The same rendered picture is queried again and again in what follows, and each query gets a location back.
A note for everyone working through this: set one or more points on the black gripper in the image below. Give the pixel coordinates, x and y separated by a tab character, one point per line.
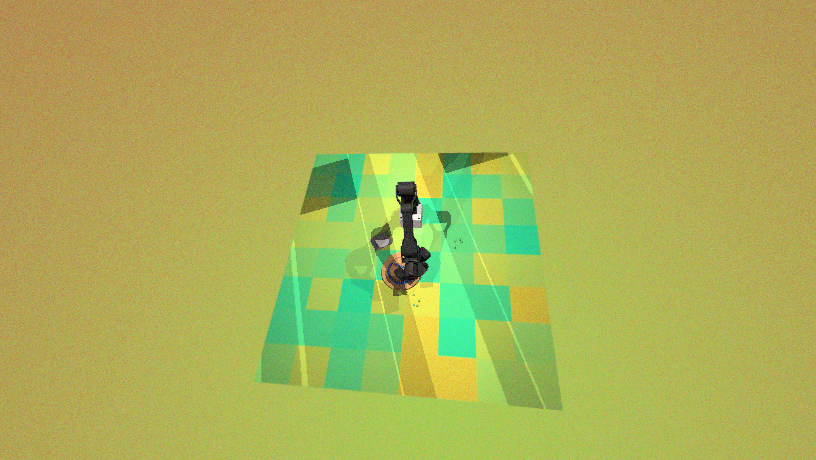
425	255

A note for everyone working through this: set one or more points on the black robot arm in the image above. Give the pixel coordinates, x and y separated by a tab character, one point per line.
414	268

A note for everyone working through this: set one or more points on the tan round bead board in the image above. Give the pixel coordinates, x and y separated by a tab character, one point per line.
395	258

